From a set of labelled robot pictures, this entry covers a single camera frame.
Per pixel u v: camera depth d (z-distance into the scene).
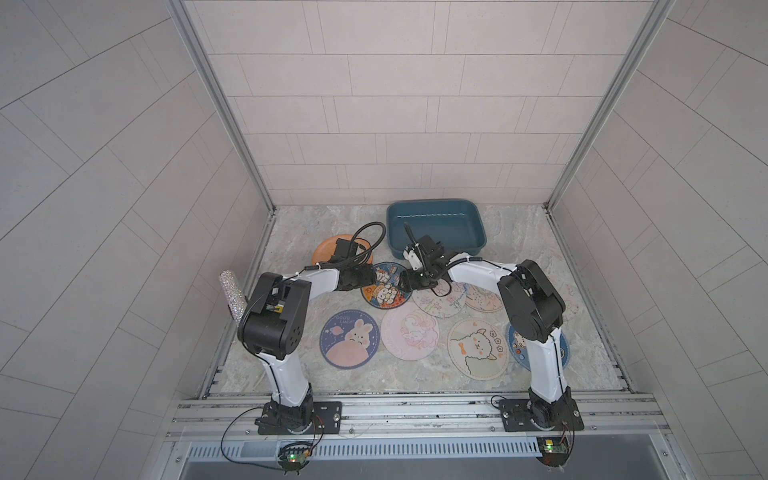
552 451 0.68
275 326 0.48
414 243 0.77
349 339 0.84
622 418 0.72
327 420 0.71
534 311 0.52
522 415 0.72
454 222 1.12
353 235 0.87
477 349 0.82
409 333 0.85
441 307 0.90
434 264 0.74
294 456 0.64
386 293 0.94
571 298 0.92
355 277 0.83
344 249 0.77
